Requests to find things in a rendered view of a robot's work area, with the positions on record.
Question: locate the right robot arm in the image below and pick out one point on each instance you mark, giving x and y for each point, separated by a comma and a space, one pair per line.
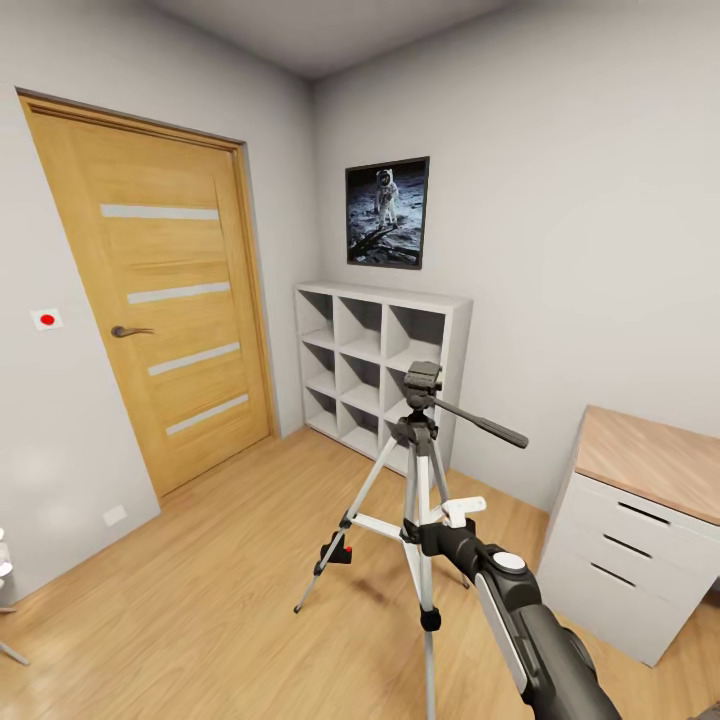
550, 665

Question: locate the desk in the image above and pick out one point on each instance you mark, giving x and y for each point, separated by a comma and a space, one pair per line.
633, 539

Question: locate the wall socket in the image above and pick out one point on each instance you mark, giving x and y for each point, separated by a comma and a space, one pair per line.
115, 515

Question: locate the camera tripod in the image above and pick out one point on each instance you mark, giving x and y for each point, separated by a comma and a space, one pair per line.
421, 432

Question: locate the electric switch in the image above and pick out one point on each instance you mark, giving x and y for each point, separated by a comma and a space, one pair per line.
46, 319

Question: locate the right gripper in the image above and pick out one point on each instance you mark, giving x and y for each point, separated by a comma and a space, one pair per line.
437, 539

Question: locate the digital camera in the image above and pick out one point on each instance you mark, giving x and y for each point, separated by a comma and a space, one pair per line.
340, 554

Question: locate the door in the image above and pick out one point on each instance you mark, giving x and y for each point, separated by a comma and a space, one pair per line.
158, 221

